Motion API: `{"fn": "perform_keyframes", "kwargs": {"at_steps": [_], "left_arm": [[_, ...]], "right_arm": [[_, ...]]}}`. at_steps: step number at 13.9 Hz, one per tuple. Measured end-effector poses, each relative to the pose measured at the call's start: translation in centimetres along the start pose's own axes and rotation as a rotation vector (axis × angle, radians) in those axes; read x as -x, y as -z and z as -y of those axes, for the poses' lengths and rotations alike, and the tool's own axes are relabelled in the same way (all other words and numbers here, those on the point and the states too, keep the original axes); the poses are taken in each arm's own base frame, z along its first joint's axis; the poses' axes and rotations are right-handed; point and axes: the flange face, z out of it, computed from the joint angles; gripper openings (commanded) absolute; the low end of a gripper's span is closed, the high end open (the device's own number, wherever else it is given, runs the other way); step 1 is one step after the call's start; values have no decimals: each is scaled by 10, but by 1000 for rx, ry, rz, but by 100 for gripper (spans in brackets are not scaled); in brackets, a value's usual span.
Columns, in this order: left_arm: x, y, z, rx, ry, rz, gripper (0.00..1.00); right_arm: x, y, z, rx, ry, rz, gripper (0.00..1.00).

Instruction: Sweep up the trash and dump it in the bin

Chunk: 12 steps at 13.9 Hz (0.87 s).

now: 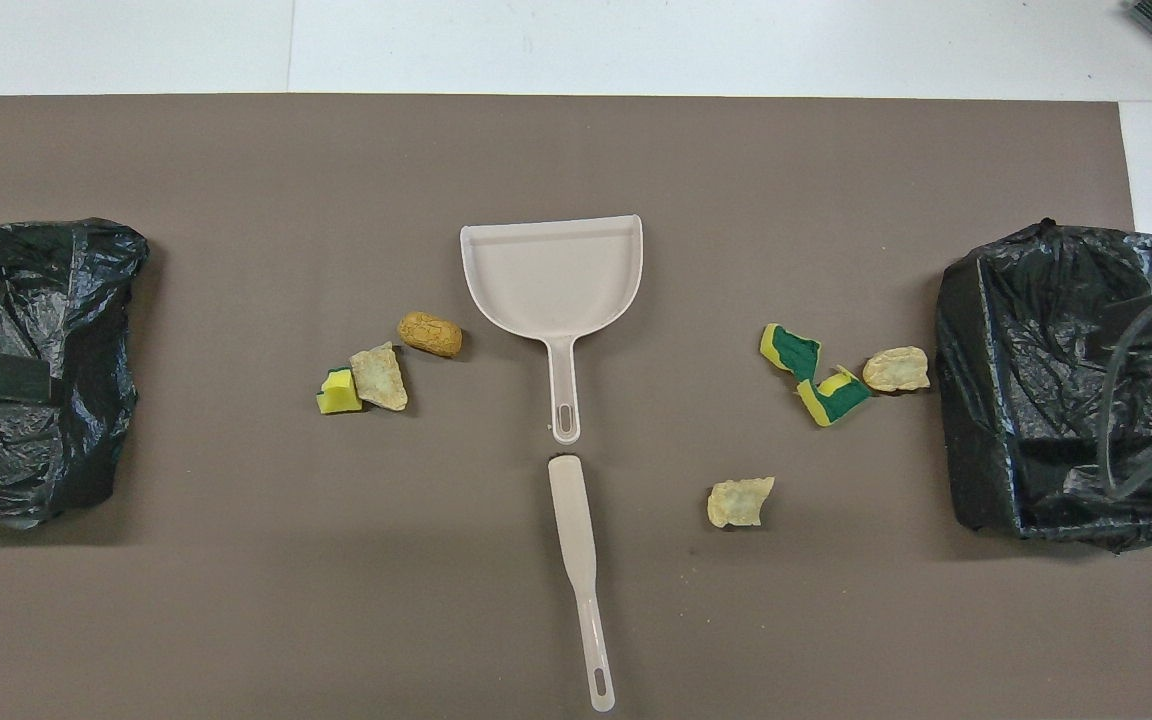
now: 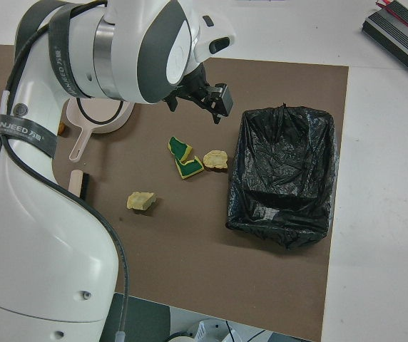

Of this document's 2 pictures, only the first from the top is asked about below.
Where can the beige plastic dustpan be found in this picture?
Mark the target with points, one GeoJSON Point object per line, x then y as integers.
{"type": "Point", "coordinates": [551, 280]}

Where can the green yellow sponge piece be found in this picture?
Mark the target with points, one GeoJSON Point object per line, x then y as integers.
{"type": "Point", "coordinates": [794, 352]}
{"type": "Point", "coordinates": [836, 400]}

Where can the plain yellow sponge piece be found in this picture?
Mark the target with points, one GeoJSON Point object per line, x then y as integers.
{"type": "Point", "coordinates": [336, 398]}

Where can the beige angular foam chunk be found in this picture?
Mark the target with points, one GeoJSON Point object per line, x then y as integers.
{"type": "Point", "coordinates": [379, 380]}

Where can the brown table mat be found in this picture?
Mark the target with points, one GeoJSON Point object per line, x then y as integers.
{"type": "Point", "coordinates": [536, 150]}

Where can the brown cracked bread roll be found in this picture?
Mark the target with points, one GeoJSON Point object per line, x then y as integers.
{"type": "Point", "coordinates": [429, 335]}

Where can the pale yellow crumpled foam lump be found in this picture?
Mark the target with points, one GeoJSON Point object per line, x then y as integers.
{"type": "Point", "coordinates": [736, 502]}

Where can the black bag lined bin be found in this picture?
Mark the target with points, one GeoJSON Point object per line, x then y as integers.
{"type": "Point", "coordinates": [1016, 330]}
{"type": "Point", "coordinates": [36, 290]}

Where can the beige hand brush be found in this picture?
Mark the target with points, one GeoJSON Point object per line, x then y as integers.
{"type": "Point", "coordinates": [572, 520]}

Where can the beige foam lump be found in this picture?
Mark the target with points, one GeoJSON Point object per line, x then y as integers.
{"type": "Point", "coordinates": [896, 369]}

